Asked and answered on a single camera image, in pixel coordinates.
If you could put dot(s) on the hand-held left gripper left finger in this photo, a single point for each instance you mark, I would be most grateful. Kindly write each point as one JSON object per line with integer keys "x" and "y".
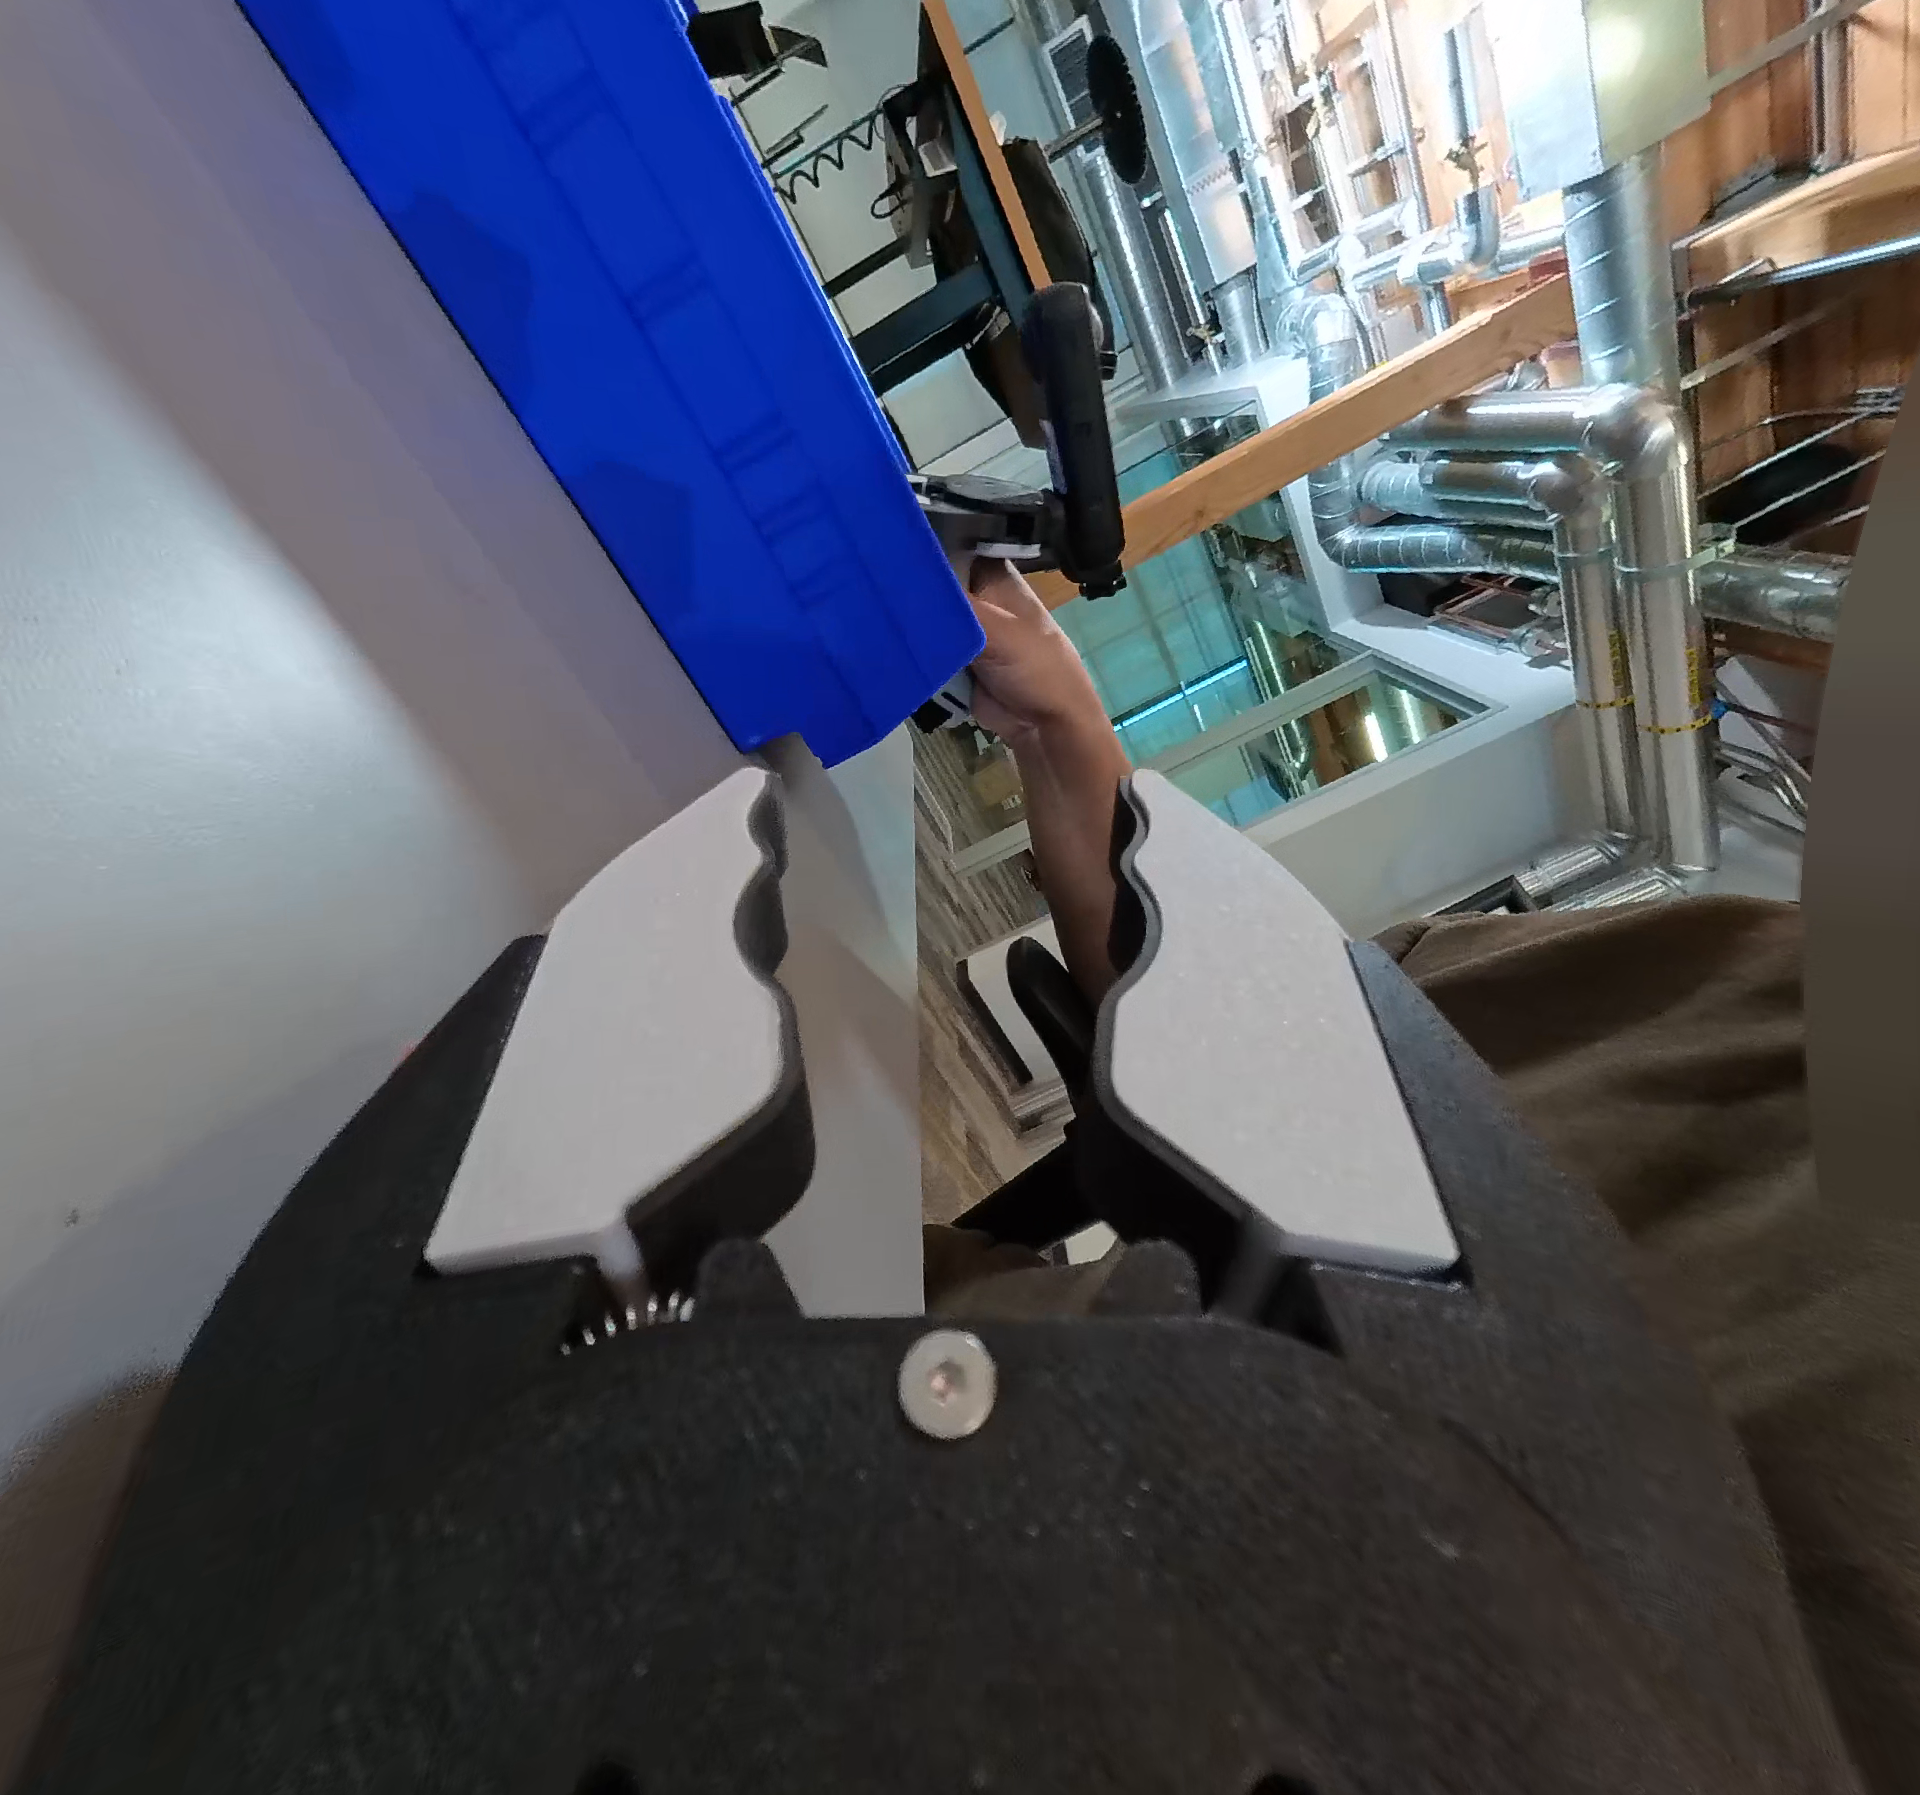
{"x": 629, "y": 1077}

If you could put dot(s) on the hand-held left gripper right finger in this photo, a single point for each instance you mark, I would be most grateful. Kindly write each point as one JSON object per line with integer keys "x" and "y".
{"x": 1275, "y": 1077}

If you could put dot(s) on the blue plastic bin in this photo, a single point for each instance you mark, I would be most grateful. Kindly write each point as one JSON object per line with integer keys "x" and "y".
{"x": 526, "y": 253}

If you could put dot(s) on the person's right forearm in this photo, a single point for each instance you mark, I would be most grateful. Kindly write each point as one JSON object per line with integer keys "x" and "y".
{"x": 1071, "y": 866}

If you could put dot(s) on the person's right hand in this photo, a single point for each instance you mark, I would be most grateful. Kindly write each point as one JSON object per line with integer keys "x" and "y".
{"x": 1046, "y": 687}

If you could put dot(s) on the black bag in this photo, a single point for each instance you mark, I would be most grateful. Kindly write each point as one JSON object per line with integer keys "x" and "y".
{"x": 1066, "y": 233}

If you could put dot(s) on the black chair armrest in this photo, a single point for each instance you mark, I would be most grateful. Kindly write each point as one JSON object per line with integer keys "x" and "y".
{"x": 1049, "y": 1004}

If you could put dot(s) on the wooden top table black base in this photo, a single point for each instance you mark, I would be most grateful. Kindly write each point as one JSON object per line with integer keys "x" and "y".
{"x": 977, "y": 219}

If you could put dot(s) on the person's dark clothing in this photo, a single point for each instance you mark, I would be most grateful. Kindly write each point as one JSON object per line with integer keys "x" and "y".
{"x": 1652, "y": 1150}

